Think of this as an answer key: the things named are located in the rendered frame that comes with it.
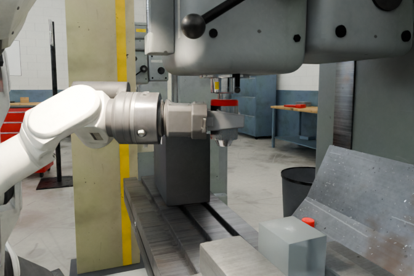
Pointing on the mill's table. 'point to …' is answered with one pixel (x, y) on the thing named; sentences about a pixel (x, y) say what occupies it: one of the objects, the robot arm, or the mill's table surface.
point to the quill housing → (236, 24)
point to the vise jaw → (234, 259)
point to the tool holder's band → (224, 102)
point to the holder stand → (183, 170)
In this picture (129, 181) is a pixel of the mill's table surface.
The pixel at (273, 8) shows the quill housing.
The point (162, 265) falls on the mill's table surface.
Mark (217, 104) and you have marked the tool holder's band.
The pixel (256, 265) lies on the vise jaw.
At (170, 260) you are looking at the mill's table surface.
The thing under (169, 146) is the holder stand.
